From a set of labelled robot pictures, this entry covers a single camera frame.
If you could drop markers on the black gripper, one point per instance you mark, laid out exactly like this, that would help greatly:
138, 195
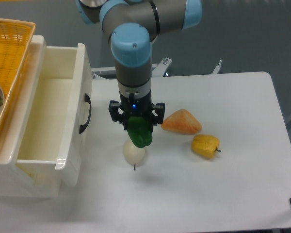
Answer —
133, 107

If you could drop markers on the green bell pepper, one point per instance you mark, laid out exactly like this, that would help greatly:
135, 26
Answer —
140, 131

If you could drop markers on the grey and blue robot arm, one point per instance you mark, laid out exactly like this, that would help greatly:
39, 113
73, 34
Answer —
130, 27

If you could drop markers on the yellow bell pepper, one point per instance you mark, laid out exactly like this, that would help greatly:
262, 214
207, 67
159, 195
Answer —
205, 145

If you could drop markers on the white upper drawer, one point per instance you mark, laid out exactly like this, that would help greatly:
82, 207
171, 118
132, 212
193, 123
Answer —
51, 143

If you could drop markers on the white pear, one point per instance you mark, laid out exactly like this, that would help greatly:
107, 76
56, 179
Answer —
133, 154

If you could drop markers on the yellow woven basket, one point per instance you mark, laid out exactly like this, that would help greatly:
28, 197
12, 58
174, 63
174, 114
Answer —
15, 38

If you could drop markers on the black drawer handle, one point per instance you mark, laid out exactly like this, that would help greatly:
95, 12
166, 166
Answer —
87, 114

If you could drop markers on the white table frame bracket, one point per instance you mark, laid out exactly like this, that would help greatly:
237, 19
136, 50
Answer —
217, 68

